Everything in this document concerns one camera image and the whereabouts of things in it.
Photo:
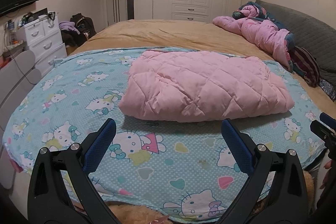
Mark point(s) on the white drawer chest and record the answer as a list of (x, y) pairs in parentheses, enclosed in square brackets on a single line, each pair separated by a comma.
[(43, 37)]

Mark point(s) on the purple clothes pile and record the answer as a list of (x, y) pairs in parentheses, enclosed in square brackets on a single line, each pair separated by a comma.
[(68, 26)]

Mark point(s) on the black backpack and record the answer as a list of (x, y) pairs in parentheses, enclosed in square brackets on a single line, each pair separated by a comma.
[(84, 24)]

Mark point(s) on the grey padded headboard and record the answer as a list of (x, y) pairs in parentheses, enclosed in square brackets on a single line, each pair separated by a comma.
[(310, 33)]

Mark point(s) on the dark striped pillow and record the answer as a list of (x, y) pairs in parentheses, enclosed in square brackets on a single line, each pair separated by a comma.
[(305, 65)]

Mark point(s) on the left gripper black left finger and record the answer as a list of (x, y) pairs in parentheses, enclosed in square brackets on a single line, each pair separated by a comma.
[(48, 200)]

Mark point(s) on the pink quilted jacket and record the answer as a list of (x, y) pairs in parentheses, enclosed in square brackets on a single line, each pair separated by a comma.
[(202, 86)]

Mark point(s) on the blue cartoon cat blanket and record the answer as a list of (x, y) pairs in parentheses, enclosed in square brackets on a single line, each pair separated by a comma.
[(182, 169)]

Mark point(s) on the person's right hand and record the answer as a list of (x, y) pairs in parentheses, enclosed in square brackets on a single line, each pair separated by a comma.
[(327, 167)]

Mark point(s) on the tan bed sheet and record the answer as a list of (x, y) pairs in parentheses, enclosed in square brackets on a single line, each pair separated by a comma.
[(159, 35)]

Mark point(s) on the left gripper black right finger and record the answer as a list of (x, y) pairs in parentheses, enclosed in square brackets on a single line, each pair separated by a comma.
[(275, 190)]

